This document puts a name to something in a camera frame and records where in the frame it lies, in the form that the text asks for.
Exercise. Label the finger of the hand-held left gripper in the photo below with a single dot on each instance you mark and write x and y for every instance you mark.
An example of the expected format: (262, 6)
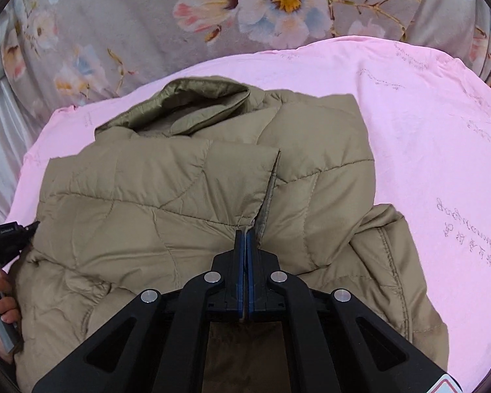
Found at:
(32, 228)

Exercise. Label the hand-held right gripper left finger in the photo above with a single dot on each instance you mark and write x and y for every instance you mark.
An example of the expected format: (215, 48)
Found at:
(239, 278)

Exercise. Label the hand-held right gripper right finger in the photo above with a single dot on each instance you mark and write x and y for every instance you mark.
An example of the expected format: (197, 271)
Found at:
(250, 278)

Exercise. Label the khaki quilted puffer jacket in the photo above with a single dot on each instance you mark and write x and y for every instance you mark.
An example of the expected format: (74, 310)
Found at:
(180, 196)

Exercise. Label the person's left hand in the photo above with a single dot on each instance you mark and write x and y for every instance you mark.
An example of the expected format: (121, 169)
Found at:
(6, 309)

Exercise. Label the white satin cloth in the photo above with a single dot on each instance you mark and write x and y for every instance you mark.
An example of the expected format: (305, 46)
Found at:
(4, 131)

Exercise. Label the grey floral bed sheet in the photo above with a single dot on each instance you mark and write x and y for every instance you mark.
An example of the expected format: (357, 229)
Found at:
(127, 28)

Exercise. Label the pink blanket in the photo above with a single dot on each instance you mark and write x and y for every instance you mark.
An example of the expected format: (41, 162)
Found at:
(425, 139)

